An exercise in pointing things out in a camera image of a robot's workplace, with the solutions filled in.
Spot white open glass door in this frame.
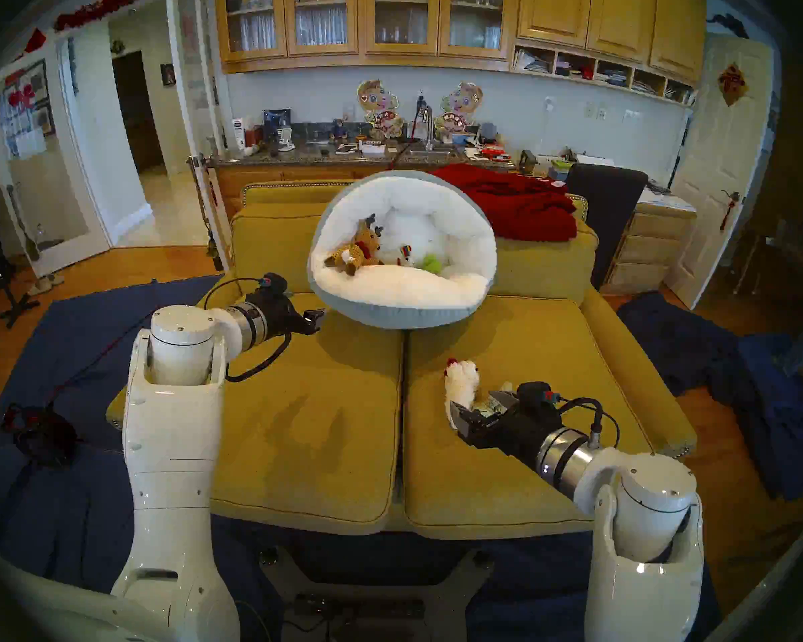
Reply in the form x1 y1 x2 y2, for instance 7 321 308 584
166 0 232 270

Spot wooden wall cabinets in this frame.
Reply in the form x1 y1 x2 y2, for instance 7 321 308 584
214 0 707 86

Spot dark grey office chair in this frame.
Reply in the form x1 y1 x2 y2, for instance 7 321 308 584
565 164 650 288

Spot brown reindeer plush toy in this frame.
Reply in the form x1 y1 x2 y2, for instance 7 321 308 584
323 214 384 276

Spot cartoon child wall cutout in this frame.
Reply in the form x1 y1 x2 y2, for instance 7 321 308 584
357 79 404 138
435 81 484 138

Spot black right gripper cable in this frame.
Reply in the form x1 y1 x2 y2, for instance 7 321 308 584
555 397 622 451

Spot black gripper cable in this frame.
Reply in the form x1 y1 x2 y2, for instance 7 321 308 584
555 397 622 451
204 276 294 383

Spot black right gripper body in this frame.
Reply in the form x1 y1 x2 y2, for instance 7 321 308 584
487 382 571 471

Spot yellow fabric sofa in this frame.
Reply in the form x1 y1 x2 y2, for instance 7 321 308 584
106 179 698 541

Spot wooden cubby shelf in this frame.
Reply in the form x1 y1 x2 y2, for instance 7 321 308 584
512 41 698 108

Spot brown rope with tassel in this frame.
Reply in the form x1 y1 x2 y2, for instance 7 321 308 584
187 156 225 272

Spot white fluffy plush toy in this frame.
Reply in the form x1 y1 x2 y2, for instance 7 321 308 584
444 358 480 430

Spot white panel door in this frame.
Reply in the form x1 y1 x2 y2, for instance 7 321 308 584
662 33 775 310

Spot red blanket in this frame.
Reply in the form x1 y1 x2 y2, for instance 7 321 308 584
432 164 578 243

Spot black wall ornament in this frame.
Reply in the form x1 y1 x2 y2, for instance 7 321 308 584
706 13 749 39

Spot yellow sofa seat cushion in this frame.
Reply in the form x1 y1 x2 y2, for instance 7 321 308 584
404 296 646 540
204 293 404 536

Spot white glass french door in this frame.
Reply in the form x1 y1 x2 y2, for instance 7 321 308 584
0 42 111 277

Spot dark navy crumpled cloth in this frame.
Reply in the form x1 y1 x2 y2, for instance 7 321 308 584
617 291 743 397

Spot wooden drawer cabinet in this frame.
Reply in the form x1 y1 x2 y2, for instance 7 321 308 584
601 203 698 296

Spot beige grey plush toy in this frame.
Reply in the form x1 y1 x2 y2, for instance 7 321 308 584
476 382 513 414

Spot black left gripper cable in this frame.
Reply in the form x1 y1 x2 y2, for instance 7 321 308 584
204 276 294 383

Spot black floor stand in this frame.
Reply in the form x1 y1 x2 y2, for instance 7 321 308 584
0 223 41 328

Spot granite counter wooden base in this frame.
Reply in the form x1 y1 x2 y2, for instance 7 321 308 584
204 136 529 263

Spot navy floor blanket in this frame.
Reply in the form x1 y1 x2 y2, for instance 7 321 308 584
0 276 720 642

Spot white lamb plush rainbow feet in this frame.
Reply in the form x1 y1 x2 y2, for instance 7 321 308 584
378 229 419 267

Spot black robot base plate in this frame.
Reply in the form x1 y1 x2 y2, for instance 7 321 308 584
260 546 495 642

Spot red tinsel garland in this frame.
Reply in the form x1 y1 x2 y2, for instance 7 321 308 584
52 0 167 33

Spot red diamond door ornament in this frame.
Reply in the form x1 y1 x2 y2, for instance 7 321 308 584
717 62 749 106

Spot paper stack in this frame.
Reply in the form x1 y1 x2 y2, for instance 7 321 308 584
639 187 698 213

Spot red black cable reel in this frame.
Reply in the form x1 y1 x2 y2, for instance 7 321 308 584
0 403 78 467

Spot white grey round dog bed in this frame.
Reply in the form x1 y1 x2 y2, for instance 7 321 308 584
308 169 498 329

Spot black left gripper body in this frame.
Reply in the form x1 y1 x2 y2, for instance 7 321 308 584
260 273 308 344

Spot blue crumpled cloth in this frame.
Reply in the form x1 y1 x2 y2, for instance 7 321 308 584
736 333 803 502

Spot long handled brush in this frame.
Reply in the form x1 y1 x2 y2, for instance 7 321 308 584
7 183 41 262

